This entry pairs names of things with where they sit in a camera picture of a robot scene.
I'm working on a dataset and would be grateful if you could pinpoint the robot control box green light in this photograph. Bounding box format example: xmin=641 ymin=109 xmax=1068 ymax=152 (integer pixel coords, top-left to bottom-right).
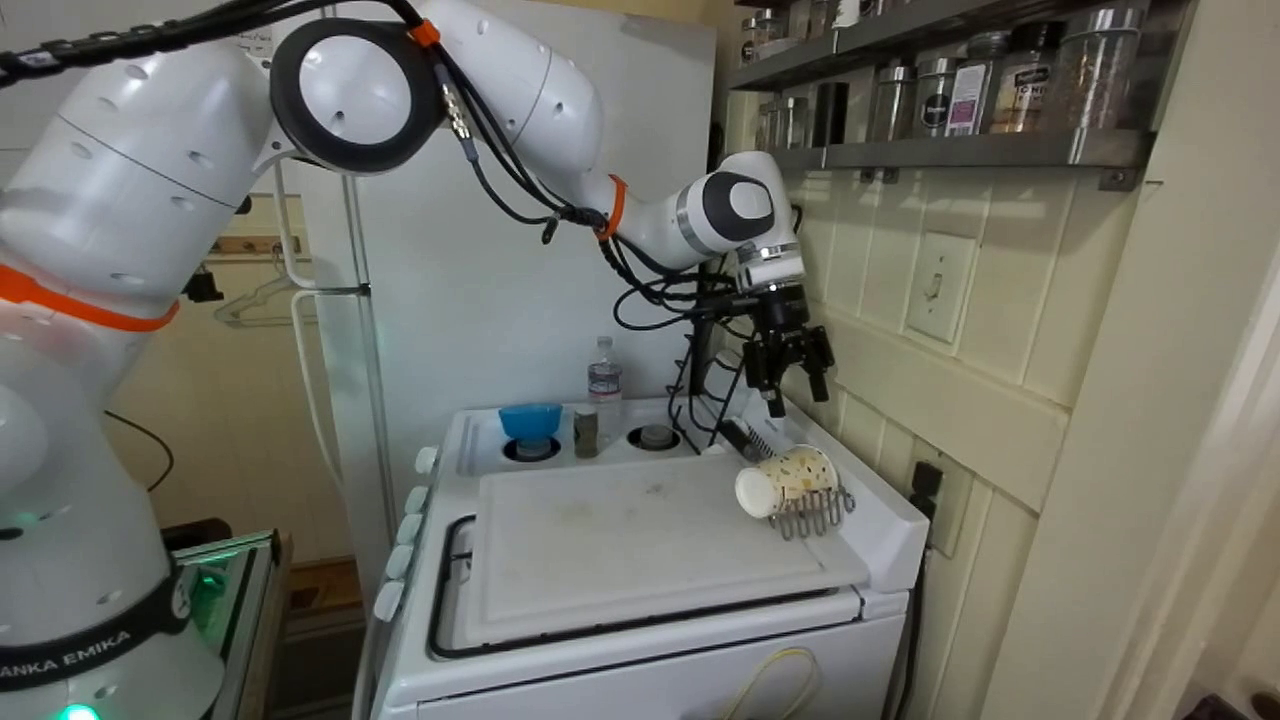
xmin=157 ymin=524 xmax=290 ymax=720

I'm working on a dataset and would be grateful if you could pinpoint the black power cord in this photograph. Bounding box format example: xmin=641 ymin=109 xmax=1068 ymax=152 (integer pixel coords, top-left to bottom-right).
xmin=883 ymin=503 xmax=931 ymax=720

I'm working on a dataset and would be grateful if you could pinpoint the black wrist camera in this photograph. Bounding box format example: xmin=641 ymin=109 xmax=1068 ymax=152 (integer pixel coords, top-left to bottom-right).
xmin=687 ymin=279 xmax=751 ymax=331

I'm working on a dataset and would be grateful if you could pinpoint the clear plastic water bottle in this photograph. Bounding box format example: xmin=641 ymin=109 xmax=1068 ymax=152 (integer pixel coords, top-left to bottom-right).
xmin=582 ymin=331 xmax=627 ymax=408

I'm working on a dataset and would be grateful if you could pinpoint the white plastic cutting board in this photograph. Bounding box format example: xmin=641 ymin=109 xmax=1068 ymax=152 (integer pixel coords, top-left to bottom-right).
xmin=472 ymin=453 xmax=870 ymax=651

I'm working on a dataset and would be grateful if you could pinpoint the blue plastic bowl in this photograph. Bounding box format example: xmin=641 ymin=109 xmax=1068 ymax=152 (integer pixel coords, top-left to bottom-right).
xmin=494 ymin=397 xmax=569 ymax=453

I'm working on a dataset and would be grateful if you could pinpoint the metal wall shelf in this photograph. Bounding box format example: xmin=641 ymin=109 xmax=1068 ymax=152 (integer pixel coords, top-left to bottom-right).
xmin=725 ymin=123 xmax=1157 ymax=190
xmin=726 ymin=0 xmax=1112 ymax=94

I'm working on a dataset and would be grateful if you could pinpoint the white gas stove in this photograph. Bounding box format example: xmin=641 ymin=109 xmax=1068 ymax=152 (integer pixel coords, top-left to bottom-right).
xmin=353 ymin=392 xmax=931 ymax=720

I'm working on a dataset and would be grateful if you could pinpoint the white refrigerator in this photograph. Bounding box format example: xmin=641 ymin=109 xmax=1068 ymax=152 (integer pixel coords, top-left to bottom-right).
xmin=297 ymin=0 xmax=725 ymax=570

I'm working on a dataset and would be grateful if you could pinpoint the wire clothes hanger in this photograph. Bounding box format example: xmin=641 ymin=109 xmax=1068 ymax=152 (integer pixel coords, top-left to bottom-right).
xmin=210 ymin=271 xmax=372 ymax=331

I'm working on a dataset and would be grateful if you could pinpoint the black power plug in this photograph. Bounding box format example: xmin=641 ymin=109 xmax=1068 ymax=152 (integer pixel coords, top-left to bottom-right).
xmin=909 ymin=455 xmax=947 ymax=516

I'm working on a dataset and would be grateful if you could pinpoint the wooden wall rack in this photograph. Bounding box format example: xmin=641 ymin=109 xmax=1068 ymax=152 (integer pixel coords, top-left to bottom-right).
xmin=204 ymin=189 xmax=312 ymax=265

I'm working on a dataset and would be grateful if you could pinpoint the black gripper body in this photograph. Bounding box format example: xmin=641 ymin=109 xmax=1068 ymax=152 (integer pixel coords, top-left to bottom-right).
xmin=741 ymin=279 xmax=817 ymax=353

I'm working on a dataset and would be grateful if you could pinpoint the white dotted coffee cup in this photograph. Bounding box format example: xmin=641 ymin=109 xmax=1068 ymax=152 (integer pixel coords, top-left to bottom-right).
xmin=731 ymin=444 xmax=845 ymax=524

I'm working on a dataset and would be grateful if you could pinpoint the cream light switch plate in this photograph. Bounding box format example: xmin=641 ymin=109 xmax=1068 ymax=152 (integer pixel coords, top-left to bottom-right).
xmin=905 ymin=230 xmax=978 ymax=347

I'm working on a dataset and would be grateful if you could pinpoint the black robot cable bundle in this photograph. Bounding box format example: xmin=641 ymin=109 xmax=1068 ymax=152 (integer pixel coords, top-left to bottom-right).
xmin=0 ymin=0 xmax=751 ymax=453

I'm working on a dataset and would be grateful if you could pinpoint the cream wall outlet plate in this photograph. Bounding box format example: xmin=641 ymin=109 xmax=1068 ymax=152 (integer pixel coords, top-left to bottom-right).
xmin=918 ymin=462 xmax=975 ymax=561

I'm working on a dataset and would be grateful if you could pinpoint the black camera on mount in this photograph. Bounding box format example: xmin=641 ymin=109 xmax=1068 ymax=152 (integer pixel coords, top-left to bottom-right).
xmin=178 ymin=260 xmax=227 ymax=309

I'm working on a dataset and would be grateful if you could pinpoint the round gas burner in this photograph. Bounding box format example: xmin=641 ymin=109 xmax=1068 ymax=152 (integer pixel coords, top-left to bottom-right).
xmin=501 ymin=431 xmax=564 ymax=468
xmin=622 ymin=418 xmax=684 ymax=455

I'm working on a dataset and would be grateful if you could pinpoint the thin black wall cable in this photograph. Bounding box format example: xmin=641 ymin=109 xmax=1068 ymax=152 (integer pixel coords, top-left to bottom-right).
xmin=98 ymin=405 xmax=178 ymax=498

